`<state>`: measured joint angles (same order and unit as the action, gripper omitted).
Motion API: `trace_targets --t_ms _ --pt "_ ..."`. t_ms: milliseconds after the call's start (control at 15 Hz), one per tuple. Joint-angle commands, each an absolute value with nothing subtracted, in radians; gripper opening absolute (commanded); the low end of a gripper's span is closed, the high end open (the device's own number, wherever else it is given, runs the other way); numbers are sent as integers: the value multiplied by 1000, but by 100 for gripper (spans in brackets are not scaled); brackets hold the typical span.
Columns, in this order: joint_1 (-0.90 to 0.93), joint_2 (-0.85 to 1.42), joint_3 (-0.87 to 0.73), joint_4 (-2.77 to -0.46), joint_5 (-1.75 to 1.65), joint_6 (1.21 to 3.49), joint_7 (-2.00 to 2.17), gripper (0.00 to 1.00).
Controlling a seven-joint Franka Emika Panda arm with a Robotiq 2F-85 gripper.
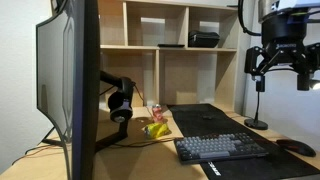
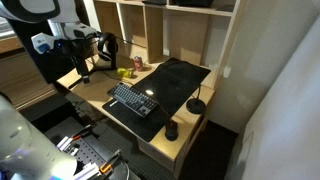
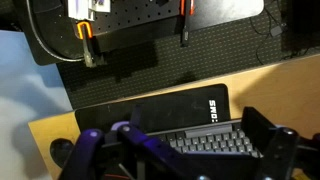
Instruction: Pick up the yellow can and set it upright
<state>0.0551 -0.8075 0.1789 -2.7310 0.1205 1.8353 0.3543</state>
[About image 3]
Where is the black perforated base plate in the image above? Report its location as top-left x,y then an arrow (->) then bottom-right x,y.
13,0 -> 266,66

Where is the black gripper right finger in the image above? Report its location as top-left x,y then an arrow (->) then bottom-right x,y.
239,106 -> 300,180

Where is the grey cable on plate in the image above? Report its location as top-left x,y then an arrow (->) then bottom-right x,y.
25,0 -> 84,63

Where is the white small box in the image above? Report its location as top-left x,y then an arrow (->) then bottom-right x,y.
67,0 -> 112,22

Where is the black mechanical keyboard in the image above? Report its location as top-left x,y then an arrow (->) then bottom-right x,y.
155,120 -> 265,160

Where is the black textured floor mat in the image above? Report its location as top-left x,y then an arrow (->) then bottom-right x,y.
56,0 -> 320,111

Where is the black power adapter with cable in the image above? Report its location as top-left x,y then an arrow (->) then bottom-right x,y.
249,0 -> 289,66

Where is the black computer mouse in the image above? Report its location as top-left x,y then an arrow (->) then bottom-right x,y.
49,138 -> 75,169

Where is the black desk mat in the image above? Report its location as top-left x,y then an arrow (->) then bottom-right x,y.
74,83 -> 232,135

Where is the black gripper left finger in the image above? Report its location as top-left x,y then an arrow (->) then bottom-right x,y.
58,104 -> 188,180

